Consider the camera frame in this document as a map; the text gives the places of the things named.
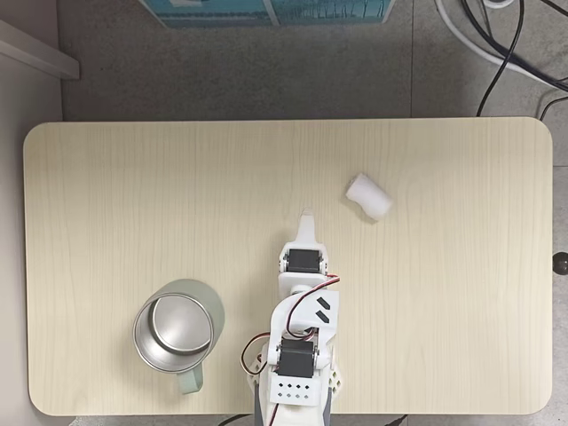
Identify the white gauze dressing roll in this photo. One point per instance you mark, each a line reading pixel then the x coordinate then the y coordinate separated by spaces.
pixel 369 197

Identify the green mug steel interior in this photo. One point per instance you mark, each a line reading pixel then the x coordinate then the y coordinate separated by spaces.
pixel 177 324

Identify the blue printed box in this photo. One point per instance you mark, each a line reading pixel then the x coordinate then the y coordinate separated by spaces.
pixel 266 11

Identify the black round knob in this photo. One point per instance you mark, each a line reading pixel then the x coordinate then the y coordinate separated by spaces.
pixel 561 264

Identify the white round object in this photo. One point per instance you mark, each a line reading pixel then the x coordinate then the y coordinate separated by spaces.
pixel 499 3

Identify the white shelf board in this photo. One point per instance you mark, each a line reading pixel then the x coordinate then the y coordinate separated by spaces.
pixel 37 51

